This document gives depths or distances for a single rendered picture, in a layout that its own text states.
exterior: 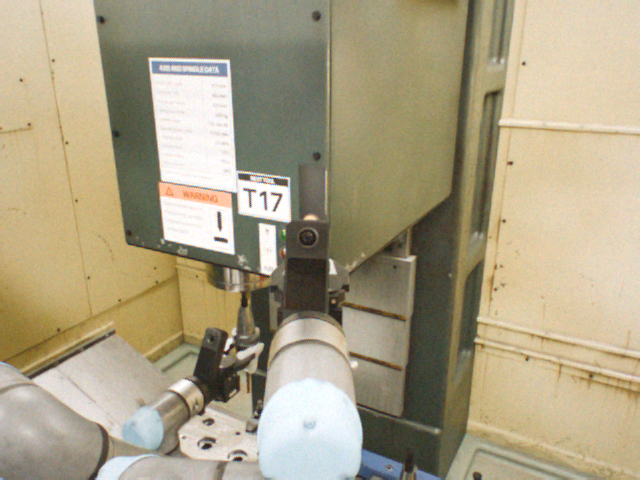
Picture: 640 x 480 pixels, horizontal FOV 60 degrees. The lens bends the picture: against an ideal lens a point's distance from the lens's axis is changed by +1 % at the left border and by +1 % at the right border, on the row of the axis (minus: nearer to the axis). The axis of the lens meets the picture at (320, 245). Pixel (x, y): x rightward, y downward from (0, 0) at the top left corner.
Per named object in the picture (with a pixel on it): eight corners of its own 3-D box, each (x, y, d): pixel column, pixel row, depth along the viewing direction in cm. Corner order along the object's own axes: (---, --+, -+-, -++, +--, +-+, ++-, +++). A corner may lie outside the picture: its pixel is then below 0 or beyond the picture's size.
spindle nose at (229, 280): (294, 273, 124) (293, 223, 119) (245, 299, 111) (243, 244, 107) (240, 258, 132) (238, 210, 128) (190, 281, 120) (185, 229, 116)
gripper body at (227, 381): (216, 379, 126) (179, 409, 116) (213, 346, 123) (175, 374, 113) (243, 389, 123) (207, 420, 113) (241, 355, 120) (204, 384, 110)
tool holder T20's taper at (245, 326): (259, 330, 127) (258, 303, 125) (246, 338, 124) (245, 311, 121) (244, 324, 129) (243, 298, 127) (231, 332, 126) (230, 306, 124)
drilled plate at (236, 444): (241, 519, 127) (240, 502, 126) (148, 474, 140) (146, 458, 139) (294, 456, 146) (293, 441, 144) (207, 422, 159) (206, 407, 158)
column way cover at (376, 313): (401, 421, 166) (410, 261, 148) (268, 377, 187) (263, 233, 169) (407, 412, 170) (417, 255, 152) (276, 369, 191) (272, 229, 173)
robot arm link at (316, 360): (256, 518, 40) (251, 420, 37) (267, 419, 51) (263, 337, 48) (364, 516, 40) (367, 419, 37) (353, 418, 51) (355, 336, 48)
